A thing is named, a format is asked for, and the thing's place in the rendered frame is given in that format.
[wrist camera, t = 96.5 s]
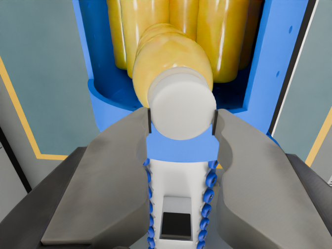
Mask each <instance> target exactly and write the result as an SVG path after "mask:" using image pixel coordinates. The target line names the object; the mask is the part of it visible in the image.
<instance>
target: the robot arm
mask: <svg viewBox="0 0 332 249"><path fill-rule="evenodd" d="M149 133H152V130H151V110H150V108H147V107H140V108H139V109H137V110H135V111H134V112H132V113H130V114H129V115H127V116H125V117H124V118H122V119H120V120H119V121H117V122H115V123H114V124H112V125H110V126H109V127H107V128H106V129H105V130H103V131H102V132H101V133H100V134H98V135H97V136H96V137H95V138H94V139H93V140H92V141H91V142H90V143H89V144H88V145H87V146H86V147H78V148H76V149H75V150H74V151H73V152H72V153H71V154H70V155H69V156H68V157H67V158H66V159H65V160H64V161H63V162H62V163H60V164H59V165H58V166H57V167H56V168H55V169H54V170H53V171H52V172H51V173H50V174H49V175H48V176H47V177H46V178H44V179H43V180H42V181H41V182H40V183H39V184H38V185H37V186H36V187H35V188H34V189H33V190H32V191H31V192H30V193H28V194H27V195H26V196H25V197H24V198H23V199H22V200H21V201H20V202H19V203H18V204H17V205H16V206H15V207H14V208H13V209H12V210H11V211H10V212H9V214H8V215H7V216H6V217H5V218H4V219H3V220H2V221H1V223H0V249H130V248H129V247H130V246H131V245H133V244H134V243H135V242H136V241H138V240H139V239H140V238H142V237H143V236H144V235H145V234H146V233H147V232H148V230H149V226H150V203H149V189H148V176H147V171H146V170H145V169H144V168H143V167H142V165H143V163H144V162H145V161H146V160H147V143H146V138H147V136H148V135H149ZM212 135H214V136H215V138H216V139H217V140H218V142H219V149H218V155H217V161H218V163H219V164H220V165H221V166H222V168H223V170H224V174H223V176H222V180H221V185H220V190H219V194H218V199H217V204H216V224H217V232H218V234H219V236H220V237H221V239H222V240H223V241H224V242H226V243H227V244H228V245H229V246H230V247H232V248H233V249H332V187H331V186H330V185H329V184H328V183H327V182H326V181H325V180H323V179H322V178H321V177H320V176H319V175H318V174H317V173H316V172H315V171H314V170H312V169H311V168H310V167H309V166H308V165H307V164H306V163H305V162H304V161H303V160H301V159H300V158H299V157H298V156H297V155H296V154H286V153H285V151H284V150H283V149H282V148H281V147H279V146H278V145H277V144H276V143H275V142H274V141H273V140H272V139H271V138H269V137H268V136H267V135H265V134H264V133H263V132H261V131H260V130H258V129H257V128H255V127H253V126H252V125H250V124H248V123H247V122H245V121H244V120H242V119H240V118H239V117H237V116H235V115H234V114H232V113H230V112H229V111H227V110H225V109H218V110H214V116H213V122H212Z"/></svg>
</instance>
